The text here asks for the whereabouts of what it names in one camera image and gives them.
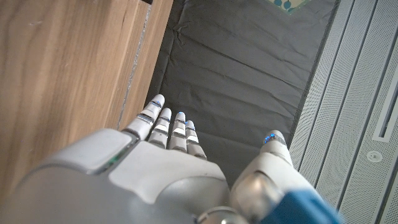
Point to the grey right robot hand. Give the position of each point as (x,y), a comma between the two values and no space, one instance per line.
(140,174)

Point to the teal floral tissue box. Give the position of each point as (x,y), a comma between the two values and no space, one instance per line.
(287,4)

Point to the black backdrop curtain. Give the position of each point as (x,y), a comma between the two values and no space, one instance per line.
(236,62)

